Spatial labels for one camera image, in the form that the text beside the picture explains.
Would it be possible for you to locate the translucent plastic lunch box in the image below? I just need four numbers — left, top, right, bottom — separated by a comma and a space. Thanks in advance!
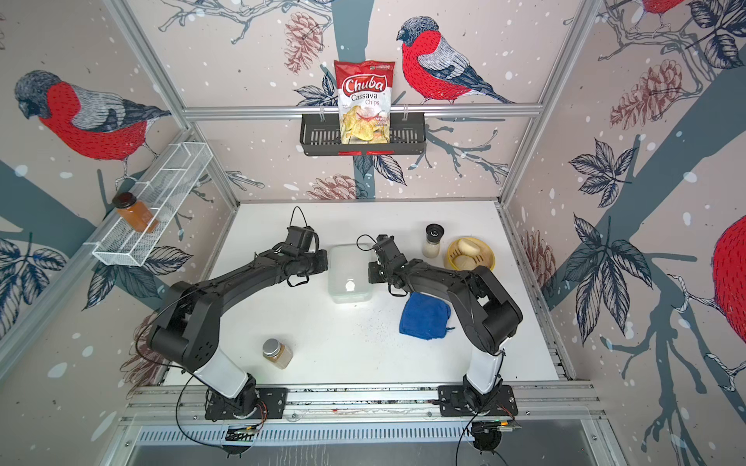
328, 245, 373, 304

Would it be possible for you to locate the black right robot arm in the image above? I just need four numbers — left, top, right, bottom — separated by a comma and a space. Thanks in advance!
368, 234, 524, 414

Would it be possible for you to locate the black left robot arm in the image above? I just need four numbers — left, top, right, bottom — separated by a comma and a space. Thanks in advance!
147, 250, 328, 399

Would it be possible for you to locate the blue microfibre cloth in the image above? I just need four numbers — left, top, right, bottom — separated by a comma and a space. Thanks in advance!
399, 293, 453, 341

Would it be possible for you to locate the salt grinder black top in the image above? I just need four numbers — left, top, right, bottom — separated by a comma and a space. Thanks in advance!
422, 223, 445, 258

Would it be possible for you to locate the yellow bowl with dumplings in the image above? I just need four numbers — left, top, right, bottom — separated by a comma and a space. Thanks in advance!
444, 237, 495, 271

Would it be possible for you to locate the small jar silver lid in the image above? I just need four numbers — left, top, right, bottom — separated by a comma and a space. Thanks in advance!
262, 338, 293, 370

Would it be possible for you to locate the orange sauce bottle black cap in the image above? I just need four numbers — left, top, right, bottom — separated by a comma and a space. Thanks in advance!
112, 192, 159, 233

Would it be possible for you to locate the red cassava chips bag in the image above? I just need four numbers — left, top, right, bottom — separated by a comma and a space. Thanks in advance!
334, 60, 396, 144

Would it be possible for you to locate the black wire wall basket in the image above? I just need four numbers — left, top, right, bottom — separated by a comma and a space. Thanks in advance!
300, 112, 427, 156

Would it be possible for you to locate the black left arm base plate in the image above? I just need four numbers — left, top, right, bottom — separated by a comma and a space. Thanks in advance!
205, 388, 289, 421

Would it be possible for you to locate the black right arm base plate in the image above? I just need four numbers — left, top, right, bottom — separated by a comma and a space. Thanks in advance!
434, 383, 519, 419

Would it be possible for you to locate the clear acrylic wall shelf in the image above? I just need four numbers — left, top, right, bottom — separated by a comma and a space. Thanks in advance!
92, 142, 213, 266

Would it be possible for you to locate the aluminium horizontal frame bar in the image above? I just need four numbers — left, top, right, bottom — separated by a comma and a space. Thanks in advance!
181, 103, 544, 122

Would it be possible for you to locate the aluminium front rail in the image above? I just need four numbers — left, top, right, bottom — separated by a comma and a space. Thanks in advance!
120, 381, 607, 424

